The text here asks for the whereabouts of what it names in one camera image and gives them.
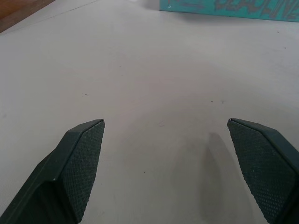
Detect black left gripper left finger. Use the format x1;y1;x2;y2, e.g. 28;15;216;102
0;119;106;224

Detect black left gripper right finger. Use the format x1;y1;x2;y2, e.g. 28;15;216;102
227;118;299;224

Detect teal box with lettering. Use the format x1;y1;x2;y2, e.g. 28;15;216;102
159;0;299;23

